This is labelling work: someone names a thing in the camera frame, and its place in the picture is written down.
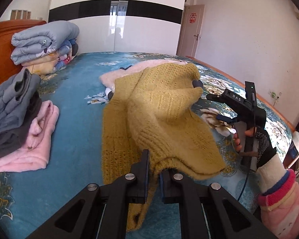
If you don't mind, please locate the mustard yellow knit sweater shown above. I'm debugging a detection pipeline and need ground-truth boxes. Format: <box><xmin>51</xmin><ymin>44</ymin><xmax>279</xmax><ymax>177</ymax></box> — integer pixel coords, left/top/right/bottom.
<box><xmin>101</xmin><ymin>63</ymin><xmax>227</xmax><ymax>232</ymax></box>

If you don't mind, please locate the pink white sleeved forearm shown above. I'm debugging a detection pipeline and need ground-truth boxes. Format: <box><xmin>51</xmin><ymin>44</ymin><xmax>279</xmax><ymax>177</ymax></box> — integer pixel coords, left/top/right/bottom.
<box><xmin>257</xmin><ymin>155</ymin><xmax>299</xmax><ymax>238</ymax></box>

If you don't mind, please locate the hand in black glove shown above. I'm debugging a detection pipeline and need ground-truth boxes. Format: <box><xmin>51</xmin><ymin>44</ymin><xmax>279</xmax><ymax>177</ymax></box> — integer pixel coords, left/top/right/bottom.
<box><xmin>233</xmin><ymin>127</ymin><xmax>276</xmax><ymax>168</ymax></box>

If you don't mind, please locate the teal floral bed blanket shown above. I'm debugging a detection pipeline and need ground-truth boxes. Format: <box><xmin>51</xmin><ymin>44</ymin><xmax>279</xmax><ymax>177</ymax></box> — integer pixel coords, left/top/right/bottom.
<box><xmin>0</xmin><ymin>52</ymin><xmax>292</xmax><ymax>238</ymax></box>

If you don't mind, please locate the pinkish room door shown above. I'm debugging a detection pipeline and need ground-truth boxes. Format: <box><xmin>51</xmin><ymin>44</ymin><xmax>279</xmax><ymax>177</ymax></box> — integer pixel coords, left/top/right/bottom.
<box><xmin>177</xmin><ymin>5</ymin><xmax>205</xmax><ymax>57</ymax></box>

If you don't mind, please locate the folded pink fleece garment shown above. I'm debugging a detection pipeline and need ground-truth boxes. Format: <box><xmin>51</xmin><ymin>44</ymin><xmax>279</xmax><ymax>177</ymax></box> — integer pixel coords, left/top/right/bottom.
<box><xmin>0</xmin><ymin>100</ymin><xmax>59</xmax><ymax>173</ymax></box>

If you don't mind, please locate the dark navy garment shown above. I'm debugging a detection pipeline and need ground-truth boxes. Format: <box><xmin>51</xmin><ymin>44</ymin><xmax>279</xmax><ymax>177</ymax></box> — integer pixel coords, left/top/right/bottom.
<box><xmin>107</xmin><ymin>91</ymin><xmax>114</xmax><ymax>100</ymax></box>

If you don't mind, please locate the pale pink fluffy garment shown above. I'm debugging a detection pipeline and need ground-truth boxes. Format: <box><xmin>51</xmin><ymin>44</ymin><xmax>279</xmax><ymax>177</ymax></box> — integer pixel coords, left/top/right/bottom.
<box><xmin>99</xmin><ymin>59</ymin><xmax>187</xmax><ymax>92</ymax></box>

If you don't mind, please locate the folded dark charcoal garment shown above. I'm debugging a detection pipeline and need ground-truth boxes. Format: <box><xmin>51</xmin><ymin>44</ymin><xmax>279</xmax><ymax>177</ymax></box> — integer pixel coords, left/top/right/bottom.
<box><xmin>0</xmin><ymin>91</ymin><xmax>42</xmax><ymax>158</ymax></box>

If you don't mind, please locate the white black glossy wardrobe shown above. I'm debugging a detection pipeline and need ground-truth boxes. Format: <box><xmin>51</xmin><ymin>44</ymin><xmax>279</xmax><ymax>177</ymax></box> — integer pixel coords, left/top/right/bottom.
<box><xmin>48</xmin><ymin>0</ymin><xmax>185</xmax><ymax>55</ymax></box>

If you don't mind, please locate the folded grey garment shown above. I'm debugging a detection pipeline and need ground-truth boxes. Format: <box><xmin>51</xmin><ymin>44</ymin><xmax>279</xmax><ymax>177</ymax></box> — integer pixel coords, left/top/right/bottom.
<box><xmin>0</xmin><ymin>69</ymin><xmax>41</xmax><ymax>133</ymax></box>

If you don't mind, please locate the folded yellow patterned blanket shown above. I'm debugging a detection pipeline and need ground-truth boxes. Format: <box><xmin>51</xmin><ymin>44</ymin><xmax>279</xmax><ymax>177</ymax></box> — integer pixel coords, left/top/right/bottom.
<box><xmin>21</xmin><ymin>39</ymin><xmax>79</xmax><ymax>75</ymax></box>

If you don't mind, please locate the orange wooden headboard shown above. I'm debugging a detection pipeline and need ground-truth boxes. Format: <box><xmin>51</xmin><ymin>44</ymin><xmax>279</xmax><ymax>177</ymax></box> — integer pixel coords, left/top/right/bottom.
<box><xmin>0</xmin><ymin>20</ymin><xmax>46</xmax><ymax>84</ymax></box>

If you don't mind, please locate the folded light blue quilt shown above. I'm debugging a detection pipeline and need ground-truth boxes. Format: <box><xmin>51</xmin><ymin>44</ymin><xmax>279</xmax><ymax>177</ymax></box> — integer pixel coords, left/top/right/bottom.
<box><xmin>11</xmin><ymin>21</ymin><xmax>80</xmax><ymax>65</ymax></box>

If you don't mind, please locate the wall power socket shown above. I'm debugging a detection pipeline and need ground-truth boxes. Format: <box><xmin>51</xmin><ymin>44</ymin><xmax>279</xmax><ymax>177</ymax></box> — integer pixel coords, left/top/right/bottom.
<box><xmin>269</xmin><ymin>90</ymin><xmax>282</xmax><ymax>107</ymax></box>

